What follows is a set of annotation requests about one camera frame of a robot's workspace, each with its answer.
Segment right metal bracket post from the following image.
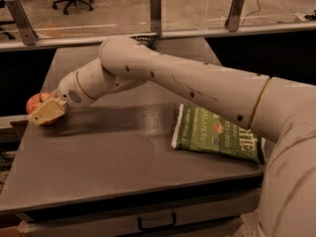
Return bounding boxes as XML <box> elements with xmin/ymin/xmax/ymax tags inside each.
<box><xmin>225</xmin><ymin>0</ymin><xmax>245</xmax><ymax>32</ymax></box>

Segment red apple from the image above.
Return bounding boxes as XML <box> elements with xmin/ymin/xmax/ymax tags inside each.
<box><xmin>26</xmin><ymin>93</ymin><xmax>60</xmax><ymax>125</ymax></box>

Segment grey drawer with handle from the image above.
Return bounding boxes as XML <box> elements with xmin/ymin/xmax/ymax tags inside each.
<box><xmin>18</xmin><ymin>188</ymin><xmax>261</xmax><ymax>237</ymax></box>

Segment green jalapeno chip bag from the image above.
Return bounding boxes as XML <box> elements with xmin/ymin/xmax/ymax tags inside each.
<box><xmin>171</xmin><ymin>104</ymin><xmax>266</xmax><ymax>165</ymax></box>

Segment metal rail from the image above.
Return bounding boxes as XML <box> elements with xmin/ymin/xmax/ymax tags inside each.
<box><xmin>0</xmin><ymin>21</ymin><xmax>316</xmax><ymax>52</ymax></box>

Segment blue chip bag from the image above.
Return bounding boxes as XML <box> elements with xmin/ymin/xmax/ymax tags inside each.
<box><xmin>133</xmin><ymin>36</ymin><xmax>156</xmax><ymax>48</ymax></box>

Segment metal bracket post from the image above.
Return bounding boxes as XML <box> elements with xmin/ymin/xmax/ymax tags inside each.
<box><xmin>225</xmin><ymin>0</ymin><xmax>245</xmax><ymax>32</ymax></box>
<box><xmin>5</xmin><ymin>0</ymin><xmax>38</xmax><ymax>45</ymax></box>
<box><xmin>150</xmin><ymin>0</ymin><xmax>162</xmax><ymax>36</ymax></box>

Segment left metal bracket post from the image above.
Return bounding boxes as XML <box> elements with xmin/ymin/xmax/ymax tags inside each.
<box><xmin>5</xmin><ymin>0</ymin><xmax>38</xmax><ymax>45</ymax></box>

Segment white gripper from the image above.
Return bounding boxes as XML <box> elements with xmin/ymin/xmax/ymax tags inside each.
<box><xmin>27</xmin><ymin>71</ymin><xmax>87</xmax><ymax>125</ymax></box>

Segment middle metal bracket post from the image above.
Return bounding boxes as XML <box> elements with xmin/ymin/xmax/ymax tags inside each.
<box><xmin>150</xmin><ymin>0</ymin><xmax>162</xmax><ymax>36</ymax></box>

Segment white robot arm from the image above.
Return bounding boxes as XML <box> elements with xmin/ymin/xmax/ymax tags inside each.
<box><xmin>29</xmin><ymin>36</ymin><xmax>316</xmax><ymax>237</ymax></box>

